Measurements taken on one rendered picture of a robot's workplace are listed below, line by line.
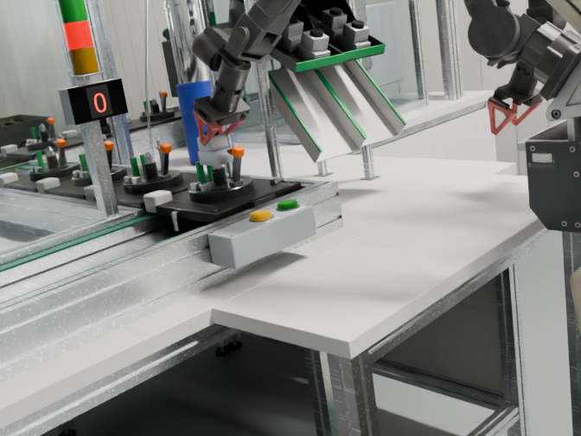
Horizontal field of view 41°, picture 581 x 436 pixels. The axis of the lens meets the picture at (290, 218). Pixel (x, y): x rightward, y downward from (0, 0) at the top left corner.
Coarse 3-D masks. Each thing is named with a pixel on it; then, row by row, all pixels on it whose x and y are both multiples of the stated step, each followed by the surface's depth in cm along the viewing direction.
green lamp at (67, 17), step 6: (60, 0) 146; (66, 0) 146; (72, 0) 146; (78, 0) 147; (60, 6) 147; (66, 6) 146; (72, 6) 146; (78, 6) 147; (84, 6) 148; (60, 12) 148; (66, 12) 146; (72, 12) 146; (78, 12) 147; (84, 12) 148; (66, 18) 147; (72, 18) 147; (78, 18) 147; (84, 18) 148
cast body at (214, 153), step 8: (216, 136) 159; (224, 136) 160; (200, 144) 160; (208, 144) 158; (216, 144) 159; (224, 144) 160; (200, 152) 161; (208, 152) 159; (216, 152) 157; (224, 152) 159; (200, 160) 162; (208, 160) 160; (216, 160) 158; (224, 160) 159; (232, 160) 160
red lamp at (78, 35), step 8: (64, 24) 148; (72, 24) 147; (80, 24) 147; (88, 24) 149; (64, 32) 149; (72, 32) 147; (80, 32) 148; (88, 32) 149; (72, 40) 148; (80, 40) 148; (88, 40) 149; (72, 48) 148
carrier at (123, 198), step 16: (144, 160) 180; (160, 160) 186; (128, 176) 178; (144, 176) 183; (160, 176) 177; (176, 176) 178; (192, 176) 185; (128, 192) 177; (144, 192) 175; (176, 192) 172; (144, 208) 166
